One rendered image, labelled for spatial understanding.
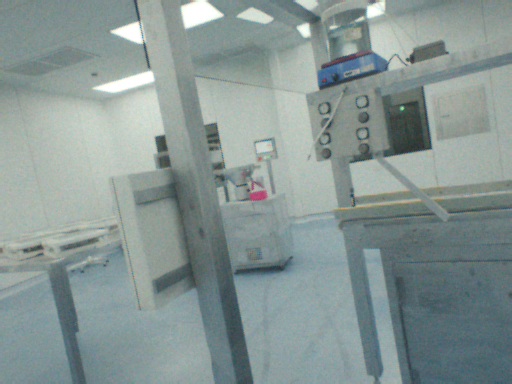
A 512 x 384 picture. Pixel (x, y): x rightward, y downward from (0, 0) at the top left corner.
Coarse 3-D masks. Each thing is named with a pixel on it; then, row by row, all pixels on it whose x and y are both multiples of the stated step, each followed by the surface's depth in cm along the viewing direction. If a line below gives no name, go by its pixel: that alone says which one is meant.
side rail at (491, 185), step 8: (464, 184) 138; (472, 184) 136; (480, 184) 135; (488, 184) 134; (496, 184) 133; (504, 184) 132; (400, 192) 149; (408, 192) 147; (424, 192) 144; (432, 192) 143; (440, 192) 142; (448, 192) 140; (456, 192) 139; (464, 192) 138; (472, 192) 137; (360, 200) 157; (368, 200) 155; (376, 200) 153; (384, 200) 152; (392, 200) 150
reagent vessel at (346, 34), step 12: (360, 0) 126; (324, 12) 131; (336, 12) 127; (348, 12) 126; (360, 12) 127; (324, 24) 133; (336, 24) 128; (348, 24) 127; (360, 24) 127; (336, 36) 129; (348, 36) 127; (360, 36) 127; (336, 48) 130; (348, 48) 127; (360, 48) 127; (372, 48) 131
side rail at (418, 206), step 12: (504, 192) 110; (408, 204) 122; (420, 204) 120; (444, 204) 117; (456, 204) 115; (468, 204) 114; (480, 204) 112; (492, 204) 111; (504, 204) 110; (336, 216) 134; (348, 216) 132; (360, 216) 130
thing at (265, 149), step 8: (256, 144) 429; (264, 144) 426; (272, 144) 423; (256, 152) 430; (264, 152) 427; (272, 152) 424; (264, 160) 429; (272, 176) 433; (272, 184) 434; (272, 192) 435
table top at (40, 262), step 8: (112, 240) 201; (120, 240) 203; (96, 248) 190; (104, 248) 194; (40, 256) 192; (48, 256) 187; (72, 256) 178; (80, 256) 181; (88, 256) 185; (0, 264) 191; (8, 264) 186; (16, 264) 181; (24, 264) 177; (32, 264) 174; (40, 264) 171; (48, 264) 168; (56, 264) 171; (64, 264) 174; (0, 272) 186; (8, 272) 183
